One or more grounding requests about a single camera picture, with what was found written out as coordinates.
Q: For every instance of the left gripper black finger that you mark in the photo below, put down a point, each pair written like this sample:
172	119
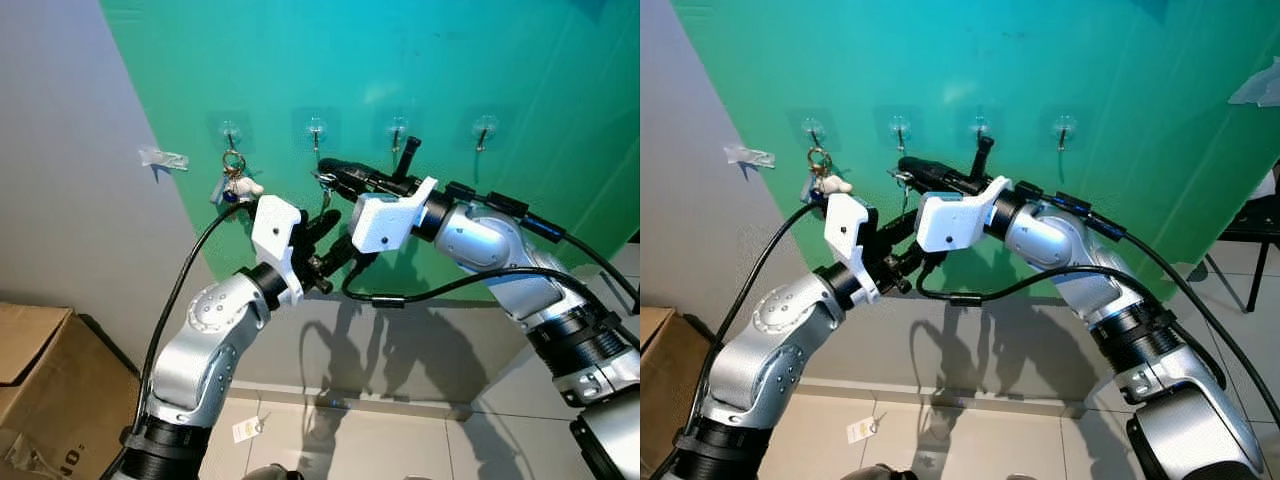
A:
322	226
920	262
896	226
350	262

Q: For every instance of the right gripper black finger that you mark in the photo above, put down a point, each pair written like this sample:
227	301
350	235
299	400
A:
362	186
928	165
940	183
350	168

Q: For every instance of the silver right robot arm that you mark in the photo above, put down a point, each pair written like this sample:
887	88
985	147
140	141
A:
480	240
1045	240

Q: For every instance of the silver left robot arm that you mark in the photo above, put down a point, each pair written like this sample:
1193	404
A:
765	345
200	350

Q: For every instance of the key bunch with white charm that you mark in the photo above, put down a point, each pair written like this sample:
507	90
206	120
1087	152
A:
240	185
830	185

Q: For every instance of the clear tape piece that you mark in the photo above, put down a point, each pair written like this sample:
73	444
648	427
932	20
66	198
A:
750	156
1196	271
163	158

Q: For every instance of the small paper tag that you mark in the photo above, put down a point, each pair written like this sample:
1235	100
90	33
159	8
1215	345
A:
861	430
246	430

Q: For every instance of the dark grey left robot leg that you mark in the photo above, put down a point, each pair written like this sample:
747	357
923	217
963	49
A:
270	473
875	473

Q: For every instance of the brown cardboard box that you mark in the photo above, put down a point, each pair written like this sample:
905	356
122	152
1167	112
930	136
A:
50	380
660	370

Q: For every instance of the black metal chair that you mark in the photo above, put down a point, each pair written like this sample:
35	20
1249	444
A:
1255	225

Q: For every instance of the pale blue tape piece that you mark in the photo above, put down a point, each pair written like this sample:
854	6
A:
1260	85

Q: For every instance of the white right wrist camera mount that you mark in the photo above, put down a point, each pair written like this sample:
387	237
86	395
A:
950	215
385	220

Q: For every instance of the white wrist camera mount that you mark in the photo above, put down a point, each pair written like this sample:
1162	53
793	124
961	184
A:
385	220
848	222
950	215
275	225

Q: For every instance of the clear adhesive wall hook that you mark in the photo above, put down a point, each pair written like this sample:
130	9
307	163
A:
1065	128
397	128
485	130
230	130
900	130
978	125
316	130
815	130

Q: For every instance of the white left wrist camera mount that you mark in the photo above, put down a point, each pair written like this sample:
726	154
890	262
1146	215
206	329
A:
848	222
275	225

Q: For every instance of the large green wall board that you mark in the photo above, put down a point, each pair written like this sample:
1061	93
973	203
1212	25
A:
480	60
1100	60

